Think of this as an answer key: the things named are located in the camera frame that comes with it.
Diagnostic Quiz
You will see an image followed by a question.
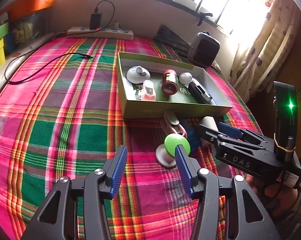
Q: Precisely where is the red capped small jar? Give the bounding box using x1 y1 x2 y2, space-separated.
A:
162 69 178 96

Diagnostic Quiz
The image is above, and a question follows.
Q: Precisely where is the pink white clip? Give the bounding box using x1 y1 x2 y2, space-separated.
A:
163 111 188 140

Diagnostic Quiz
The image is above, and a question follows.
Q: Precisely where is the orange plastic tray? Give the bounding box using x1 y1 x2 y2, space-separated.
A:
0 0 57 19

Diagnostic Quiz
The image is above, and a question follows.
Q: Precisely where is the green topped suction hook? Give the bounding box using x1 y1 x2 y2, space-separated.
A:
155 134 191 168

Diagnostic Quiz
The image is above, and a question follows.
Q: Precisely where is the green lidded box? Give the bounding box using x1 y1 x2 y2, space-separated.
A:
0 21 10 48

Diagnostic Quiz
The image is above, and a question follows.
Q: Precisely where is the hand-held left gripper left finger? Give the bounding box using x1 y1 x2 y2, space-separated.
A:
21 145 128 240

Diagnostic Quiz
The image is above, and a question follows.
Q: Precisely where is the black charging cable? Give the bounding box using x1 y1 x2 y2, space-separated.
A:
4 0 116 83

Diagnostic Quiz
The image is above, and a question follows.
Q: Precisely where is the white suction hook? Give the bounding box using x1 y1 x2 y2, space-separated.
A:
126 65 151 84

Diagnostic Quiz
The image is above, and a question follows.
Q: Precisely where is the blue usb tester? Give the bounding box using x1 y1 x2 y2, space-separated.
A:
183 124 203 147

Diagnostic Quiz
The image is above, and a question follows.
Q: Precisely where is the green cardboard box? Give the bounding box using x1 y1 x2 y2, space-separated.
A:
115 52 233 119

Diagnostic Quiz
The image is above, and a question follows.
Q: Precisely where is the pink green plaid blanket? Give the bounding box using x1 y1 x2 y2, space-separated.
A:
0 36 263 240

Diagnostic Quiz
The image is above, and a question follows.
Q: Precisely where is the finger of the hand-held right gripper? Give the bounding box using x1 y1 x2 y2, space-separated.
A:
217 121 273 145
197 124 266 153

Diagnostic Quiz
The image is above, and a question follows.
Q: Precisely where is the black grey speaker box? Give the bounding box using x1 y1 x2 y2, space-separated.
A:
187 31 220 67

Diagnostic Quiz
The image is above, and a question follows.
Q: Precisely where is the pale patterned curtain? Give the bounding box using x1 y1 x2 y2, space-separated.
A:
227 0 299 103

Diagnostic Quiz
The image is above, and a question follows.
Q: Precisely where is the black rectangular device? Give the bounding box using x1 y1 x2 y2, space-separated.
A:
188 79 212 104

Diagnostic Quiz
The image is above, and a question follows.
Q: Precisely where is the blue box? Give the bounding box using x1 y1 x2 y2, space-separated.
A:
3 34 16 55

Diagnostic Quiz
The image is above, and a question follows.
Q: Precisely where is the black window handle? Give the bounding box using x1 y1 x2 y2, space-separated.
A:
197 12 213 27

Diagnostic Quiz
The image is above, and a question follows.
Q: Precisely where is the black power adapter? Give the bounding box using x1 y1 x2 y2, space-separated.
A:
89 12 102 30

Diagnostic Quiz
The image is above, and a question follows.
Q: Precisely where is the white usb charger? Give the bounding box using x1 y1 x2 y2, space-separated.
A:
199 116 219 133

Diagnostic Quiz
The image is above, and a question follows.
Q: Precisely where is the clear storage tank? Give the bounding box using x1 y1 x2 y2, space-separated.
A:
8 12 55 45

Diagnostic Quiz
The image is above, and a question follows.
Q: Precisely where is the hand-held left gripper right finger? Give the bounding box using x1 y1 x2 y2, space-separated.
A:
174 144 282 240

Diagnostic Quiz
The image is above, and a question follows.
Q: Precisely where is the person's right hand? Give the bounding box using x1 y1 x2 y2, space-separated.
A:
245 174 301 218

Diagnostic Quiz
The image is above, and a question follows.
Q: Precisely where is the white power strip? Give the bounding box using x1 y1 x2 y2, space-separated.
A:
67 26 134 40

